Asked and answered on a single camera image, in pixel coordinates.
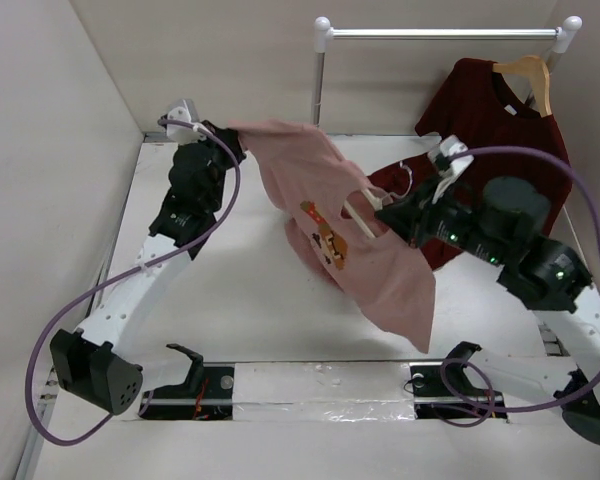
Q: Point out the dark red t shirt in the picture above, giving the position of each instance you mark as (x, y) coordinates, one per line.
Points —
(476, 104)

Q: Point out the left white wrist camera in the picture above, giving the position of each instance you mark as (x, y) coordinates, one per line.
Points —
(182, 110)

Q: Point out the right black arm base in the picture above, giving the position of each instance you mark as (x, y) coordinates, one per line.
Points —
(457, 403)

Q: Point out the pink t shirt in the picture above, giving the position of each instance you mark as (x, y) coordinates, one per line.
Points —
(332, 228)

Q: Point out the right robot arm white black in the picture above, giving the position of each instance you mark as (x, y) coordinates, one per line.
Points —
(546, 275)

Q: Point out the wooden hanger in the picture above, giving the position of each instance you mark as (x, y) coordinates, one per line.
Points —
(535, 71)

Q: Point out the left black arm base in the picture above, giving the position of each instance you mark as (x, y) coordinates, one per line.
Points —
(204, 394)

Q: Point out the metal clothes rack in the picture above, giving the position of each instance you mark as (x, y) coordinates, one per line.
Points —
(377, 81)

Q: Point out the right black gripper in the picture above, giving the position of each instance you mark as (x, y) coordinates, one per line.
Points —
(412, 214)

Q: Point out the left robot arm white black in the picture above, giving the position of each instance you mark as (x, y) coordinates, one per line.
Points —
(96, 362)

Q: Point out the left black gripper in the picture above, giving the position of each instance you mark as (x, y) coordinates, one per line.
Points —
(212, 142)

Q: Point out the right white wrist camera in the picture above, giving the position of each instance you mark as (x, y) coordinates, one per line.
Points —
(450, 158)

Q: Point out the cream plastic hanger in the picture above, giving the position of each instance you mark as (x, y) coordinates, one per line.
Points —
(377, 203)

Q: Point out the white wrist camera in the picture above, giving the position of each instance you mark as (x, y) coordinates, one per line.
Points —
(450, 158)
(182, 110)

